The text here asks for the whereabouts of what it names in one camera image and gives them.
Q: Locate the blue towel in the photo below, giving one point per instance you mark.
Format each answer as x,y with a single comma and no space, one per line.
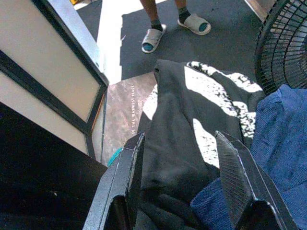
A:
278,143

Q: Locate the teal item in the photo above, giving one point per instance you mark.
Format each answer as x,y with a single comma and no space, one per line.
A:
114,155

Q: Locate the dark grey floor mat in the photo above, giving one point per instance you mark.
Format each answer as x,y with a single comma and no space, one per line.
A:
216,40

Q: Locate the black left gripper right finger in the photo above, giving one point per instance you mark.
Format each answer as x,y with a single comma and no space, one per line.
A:
242,177

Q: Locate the black garment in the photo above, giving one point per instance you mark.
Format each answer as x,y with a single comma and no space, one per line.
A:
172,134

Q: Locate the brown printed cardboard box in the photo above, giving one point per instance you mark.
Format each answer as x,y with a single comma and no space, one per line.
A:
124,110

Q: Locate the white slipper with teal insole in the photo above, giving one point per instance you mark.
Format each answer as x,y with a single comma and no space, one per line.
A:
152,39
195,24

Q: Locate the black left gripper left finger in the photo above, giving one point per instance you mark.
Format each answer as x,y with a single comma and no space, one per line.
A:
120,182

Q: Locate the white black-framed cabinet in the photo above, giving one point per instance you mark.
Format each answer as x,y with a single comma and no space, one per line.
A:
40,62

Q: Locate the person's leg with dark sock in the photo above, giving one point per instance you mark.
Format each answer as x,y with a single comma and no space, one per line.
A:
182,7
149,12

